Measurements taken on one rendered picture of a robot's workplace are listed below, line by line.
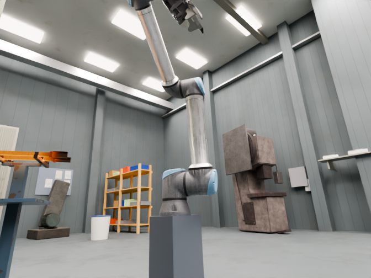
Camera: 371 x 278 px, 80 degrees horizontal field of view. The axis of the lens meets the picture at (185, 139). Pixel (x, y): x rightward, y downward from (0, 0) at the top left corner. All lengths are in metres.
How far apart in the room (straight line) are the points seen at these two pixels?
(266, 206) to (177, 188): 5.00
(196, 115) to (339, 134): 6.14
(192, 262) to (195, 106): 0.89
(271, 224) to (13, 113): 8.93
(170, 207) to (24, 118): 8.75
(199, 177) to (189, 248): 0.38
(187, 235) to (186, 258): 0.12
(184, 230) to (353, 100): 5.99
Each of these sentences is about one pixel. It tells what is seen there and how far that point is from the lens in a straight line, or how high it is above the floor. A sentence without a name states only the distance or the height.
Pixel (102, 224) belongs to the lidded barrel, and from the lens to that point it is 6.48.
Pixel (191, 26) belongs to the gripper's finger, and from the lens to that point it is 1.13.
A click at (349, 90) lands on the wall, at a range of 6.90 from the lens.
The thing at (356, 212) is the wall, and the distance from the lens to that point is 7.05.
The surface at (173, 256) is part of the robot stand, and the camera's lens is 1.27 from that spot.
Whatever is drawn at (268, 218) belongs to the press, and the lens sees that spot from 6.22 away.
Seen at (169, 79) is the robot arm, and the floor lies 1.40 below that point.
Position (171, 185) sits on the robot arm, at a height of 0.77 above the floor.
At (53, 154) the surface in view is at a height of 0.98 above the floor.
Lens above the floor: 0.63
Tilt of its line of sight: 18 degrees up
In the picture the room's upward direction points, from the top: 2 degrees counter-clockwise
